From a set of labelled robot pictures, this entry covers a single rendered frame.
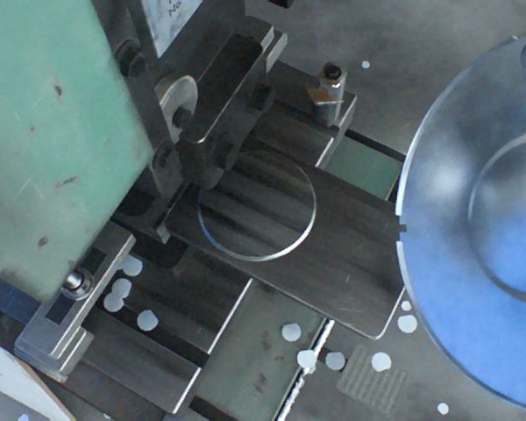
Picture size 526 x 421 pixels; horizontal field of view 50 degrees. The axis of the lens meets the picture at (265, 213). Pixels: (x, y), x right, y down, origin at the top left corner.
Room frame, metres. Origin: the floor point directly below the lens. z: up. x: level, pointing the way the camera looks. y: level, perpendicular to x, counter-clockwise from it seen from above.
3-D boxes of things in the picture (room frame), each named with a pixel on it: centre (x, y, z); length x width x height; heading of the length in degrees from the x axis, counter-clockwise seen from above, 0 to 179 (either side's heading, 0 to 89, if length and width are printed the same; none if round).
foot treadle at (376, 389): (0.23, 0.00, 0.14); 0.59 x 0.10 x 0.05; 59
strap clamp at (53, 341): (0.16, 0.21, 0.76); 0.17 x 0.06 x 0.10; 149
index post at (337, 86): (0.38, -0.08, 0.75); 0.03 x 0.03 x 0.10; 59
